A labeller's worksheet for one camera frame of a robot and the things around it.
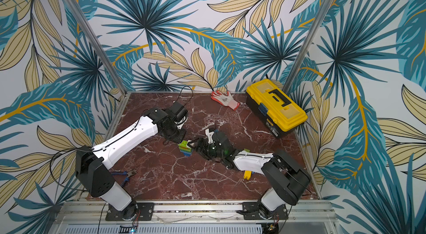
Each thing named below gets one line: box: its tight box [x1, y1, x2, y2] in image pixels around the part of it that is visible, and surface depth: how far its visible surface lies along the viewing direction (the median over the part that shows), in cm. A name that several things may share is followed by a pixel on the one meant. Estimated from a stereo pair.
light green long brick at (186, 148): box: [178, 145, 192, 152], surface depth 85 cm
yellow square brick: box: [243, 170, 252, 181], surface depth 83 cm
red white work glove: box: [210, 90, 241, 111], surface depth 118 cm
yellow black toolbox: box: [245, 78, 308, 139], surface depth 95 cm
